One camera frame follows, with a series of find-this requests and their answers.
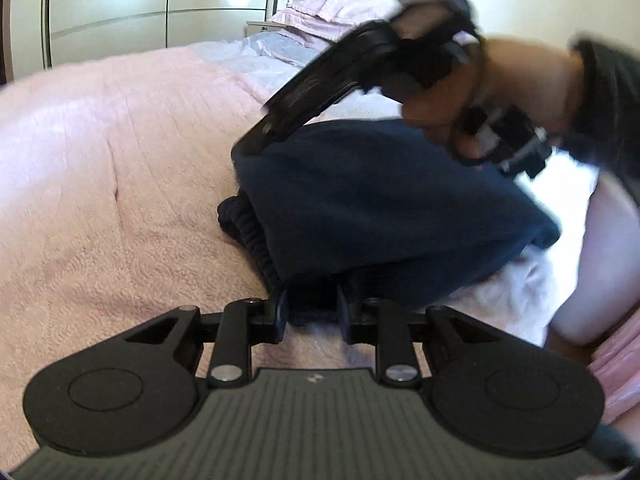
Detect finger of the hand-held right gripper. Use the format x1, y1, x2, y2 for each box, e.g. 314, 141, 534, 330
232, 19, 403, 162

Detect white cloth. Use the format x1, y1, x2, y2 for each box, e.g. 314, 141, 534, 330
547, 170, 640, 347

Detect light blue bed sheet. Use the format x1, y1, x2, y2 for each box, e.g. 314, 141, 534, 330
187, 29, 406, 122

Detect white wardrobe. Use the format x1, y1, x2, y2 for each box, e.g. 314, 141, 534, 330
0, 0, 281, 83

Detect pink fleece blanket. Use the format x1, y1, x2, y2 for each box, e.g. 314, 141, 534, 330
0, 42, 556, 461

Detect glossy pink cloth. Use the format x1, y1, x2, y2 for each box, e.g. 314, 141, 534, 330
587, 330, 640, 423

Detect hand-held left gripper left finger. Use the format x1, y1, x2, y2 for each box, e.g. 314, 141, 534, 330
125, 287, 292, 389

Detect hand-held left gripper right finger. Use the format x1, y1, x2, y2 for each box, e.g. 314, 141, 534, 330
336, 280, 503, 387

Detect white nightstand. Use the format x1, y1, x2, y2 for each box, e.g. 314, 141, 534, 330
245, 20, 282, 37

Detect pink pillow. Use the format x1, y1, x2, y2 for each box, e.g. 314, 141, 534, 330
272, 0, 401, 43

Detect navy blue pants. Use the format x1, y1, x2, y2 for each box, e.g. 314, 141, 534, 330
217, 117, 562, 327

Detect person's right forearm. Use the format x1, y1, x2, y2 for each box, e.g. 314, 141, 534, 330
564, 34, 640, 188

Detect person's right hand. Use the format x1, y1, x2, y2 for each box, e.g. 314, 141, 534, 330
402, 36, 585, 162

